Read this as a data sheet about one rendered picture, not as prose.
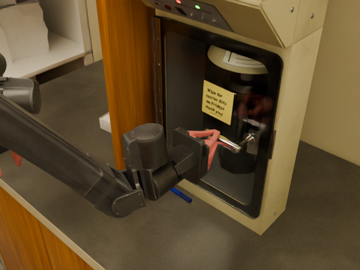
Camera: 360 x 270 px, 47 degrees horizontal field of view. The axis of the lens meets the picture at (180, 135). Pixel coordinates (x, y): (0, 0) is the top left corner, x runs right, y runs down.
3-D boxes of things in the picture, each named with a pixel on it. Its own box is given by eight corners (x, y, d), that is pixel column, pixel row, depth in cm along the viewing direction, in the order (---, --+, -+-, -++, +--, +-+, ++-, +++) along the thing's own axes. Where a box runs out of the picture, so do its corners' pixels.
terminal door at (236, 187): (161, 162, 110) (156, 14, 87) (259, 220, 93) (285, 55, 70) (159, 164, 110) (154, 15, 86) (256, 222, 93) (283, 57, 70)
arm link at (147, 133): (102, 192, 75) (114, 218, 68) (86, 136, 70) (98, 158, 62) (163, 170, 78) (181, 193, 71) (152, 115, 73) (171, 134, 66)
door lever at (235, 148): (217, 128, 88) (217, 118, 87) (254, 146, 83) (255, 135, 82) (200, 139, 85) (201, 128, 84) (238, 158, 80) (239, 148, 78)
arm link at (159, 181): (134, 197, 74) (157, 208, 70) (127, 165, 71) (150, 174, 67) (160, 178, 78) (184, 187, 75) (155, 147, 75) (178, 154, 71)
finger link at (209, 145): (232, 128, 81) (202, 151, 75) (229, 157, 85) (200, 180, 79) (204, 115, 84) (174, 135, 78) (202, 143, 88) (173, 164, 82)
